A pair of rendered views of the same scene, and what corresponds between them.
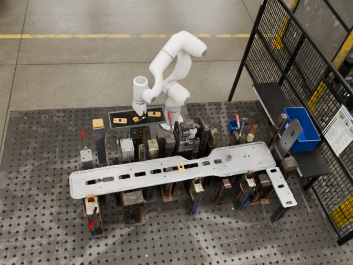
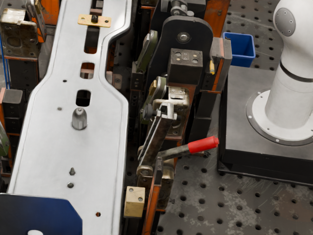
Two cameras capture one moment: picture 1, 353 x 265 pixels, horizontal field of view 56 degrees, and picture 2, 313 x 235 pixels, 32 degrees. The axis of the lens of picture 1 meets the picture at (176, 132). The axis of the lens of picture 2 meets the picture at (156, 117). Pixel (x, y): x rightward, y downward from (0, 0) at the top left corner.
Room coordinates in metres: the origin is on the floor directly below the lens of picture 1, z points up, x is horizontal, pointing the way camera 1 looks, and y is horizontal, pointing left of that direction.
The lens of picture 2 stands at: (1.66, -1.04, 1.92)
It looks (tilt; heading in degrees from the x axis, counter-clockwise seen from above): 49 degrees down; 106
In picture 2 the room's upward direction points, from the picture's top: 10 degrees clockwise
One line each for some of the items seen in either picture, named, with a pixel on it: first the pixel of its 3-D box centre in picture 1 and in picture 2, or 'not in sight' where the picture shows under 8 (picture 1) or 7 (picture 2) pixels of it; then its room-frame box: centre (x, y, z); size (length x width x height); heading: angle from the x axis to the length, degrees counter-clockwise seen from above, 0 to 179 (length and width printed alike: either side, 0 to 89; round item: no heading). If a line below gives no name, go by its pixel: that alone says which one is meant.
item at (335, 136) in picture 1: (341, 131); not in sight; (1.48, -1.05, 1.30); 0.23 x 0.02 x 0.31; 23
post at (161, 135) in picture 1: (158, 151); not in sight; (1.33, 0.10, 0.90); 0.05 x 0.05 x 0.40; 23
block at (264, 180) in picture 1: (258, 189); not in sight; (1.21, -0.64, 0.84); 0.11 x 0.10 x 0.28; 23
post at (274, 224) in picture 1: (279, 212); not in sight; (1.06, -0.79, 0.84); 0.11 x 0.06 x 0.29; 23
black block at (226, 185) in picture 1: (222, 193); (10, 136); (1.12, -0.39, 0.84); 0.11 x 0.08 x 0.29; 23
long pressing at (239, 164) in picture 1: (178, 169); (92, 17); (1.15, -0.06, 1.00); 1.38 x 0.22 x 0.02; 113
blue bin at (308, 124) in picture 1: (298, 129); not in sight; (1.61, -0.86, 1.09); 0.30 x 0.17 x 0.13; 17
